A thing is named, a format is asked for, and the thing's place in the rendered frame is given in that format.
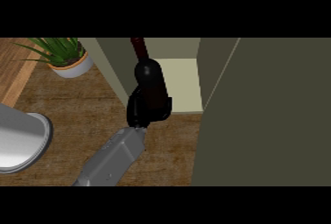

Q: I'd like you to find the dark wine bottle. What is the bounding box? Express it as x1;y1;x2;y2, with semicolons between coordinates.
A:
129;37;172;117

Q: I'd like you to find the dark olive cabinet door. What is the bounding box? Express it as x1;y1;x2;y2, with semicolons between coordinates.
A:
191;37;331;187

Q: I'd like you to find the green plant in white pot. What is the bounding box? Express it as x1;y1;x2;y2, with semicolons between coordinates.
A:
12;37;96;80

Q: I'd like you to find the large grey cylindrical container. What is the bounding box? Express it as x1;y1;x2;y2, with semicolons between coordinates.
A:
0;102;55;175

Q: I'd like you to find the olive green cabinet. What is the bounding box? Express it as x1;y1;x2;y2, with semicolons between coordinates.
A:
77;37;241;116

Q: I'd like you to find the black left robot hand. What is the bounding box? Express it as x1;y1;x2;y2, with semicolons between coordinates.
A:
126;83;175;129

